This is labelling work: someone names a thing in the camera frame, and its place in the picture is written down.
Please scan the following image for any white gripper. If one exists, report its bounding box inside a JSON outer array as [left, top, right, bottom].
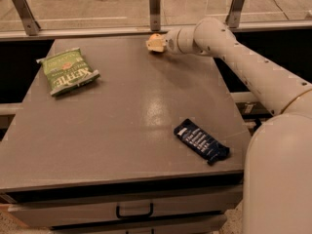
[[145, 29, 180, 54]]

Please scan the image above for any orange fruit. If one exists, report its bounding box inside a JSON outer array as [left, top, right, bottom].
[[149, 33, 162, 41]]

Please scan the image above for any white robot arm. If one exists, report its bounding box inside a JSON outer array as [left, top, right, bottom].
[[146, 18, 312, 234]]

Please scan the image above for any green jalapeno chip bag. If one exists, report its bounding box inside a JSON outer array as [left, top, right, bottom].
[[37, 48, 100, 97]]

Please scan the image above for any dark blue snack bar wrapper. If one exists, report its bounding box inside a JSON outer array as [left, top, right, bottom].
[[174, 119, 230, 165]]

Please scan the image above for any lower grey drawer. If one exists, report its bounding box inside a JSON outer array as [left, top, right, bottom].
[[49, 214, 226, 234]]

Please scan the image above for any grey drawer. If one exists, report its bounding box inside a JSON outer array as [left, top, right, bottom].
[[9, 184, 243, 227], [49, 214, 226, 234]]

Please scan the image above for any upper grey drawer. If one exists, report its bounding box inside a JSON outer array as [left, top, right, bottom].
[[9, 184, 243, 227]]

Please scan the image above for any middle metal railing bracket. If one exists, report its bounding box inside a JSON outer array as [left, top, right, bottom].
[[149, 0, 161, 31]]

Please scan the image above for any metal railing bracket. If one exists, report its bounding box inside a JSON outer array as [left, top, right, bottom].
[[149, 0, 161, 31], [12, 0, 41, 36], [225, 0, 245, 28]]

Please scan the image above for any right metal railing bracket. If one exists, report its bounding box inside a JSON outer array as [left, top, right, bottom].
[[225, 0, 245, 28]]

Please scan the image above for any left metal railing bracket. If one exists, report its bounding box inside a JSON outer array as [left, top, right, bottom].
[[12, 0, 41, 36]]

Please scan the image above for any horizontal metal rail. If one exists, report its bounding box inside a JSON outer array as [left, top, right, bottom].
[[0, 19, 312, 42]]

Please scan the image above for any black upper drawer handle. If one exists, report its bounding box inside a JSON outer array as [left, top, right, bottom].
[[115, 203, 154, 219]]

